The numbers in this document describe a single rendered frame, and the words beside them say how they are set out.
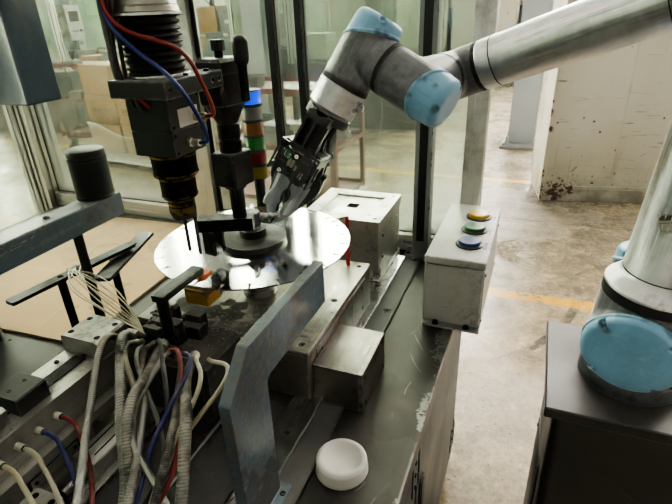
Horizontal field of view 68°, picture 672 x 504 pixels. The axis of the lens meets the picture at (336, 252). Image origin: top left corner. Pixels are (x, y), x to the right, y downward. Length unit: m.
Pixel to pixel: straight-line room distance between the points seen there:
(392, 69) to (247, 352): 0.43
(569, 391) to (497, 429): 1.00
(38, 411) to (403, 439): 0.49
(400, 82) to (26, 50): 0.45
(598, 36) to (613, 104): 3.06
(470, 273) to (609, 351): 0.30
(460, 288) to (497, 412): 1.05
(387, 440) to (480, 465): 1.01
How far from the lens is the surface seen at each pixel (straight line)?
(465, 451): 1.79
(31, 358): 0.94
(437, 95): 0.71
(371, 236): 1.07
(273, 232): 0.87
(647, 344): 0.69
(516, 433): 1.89
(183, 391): 0.64
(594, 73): 3.76
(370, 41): 0.76
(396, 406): 0.82
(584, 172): 3.91
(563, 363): 0.96
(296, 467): 0.73
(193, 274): 0.73
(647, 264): 0.68
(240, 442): 0.57
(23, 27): 0.70
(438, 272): 0.93
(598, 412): 0.88
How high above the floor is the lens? 1.31
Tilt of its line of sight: 26 degrees down
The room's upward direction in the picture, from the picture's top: 2 degrees counter-clockwise
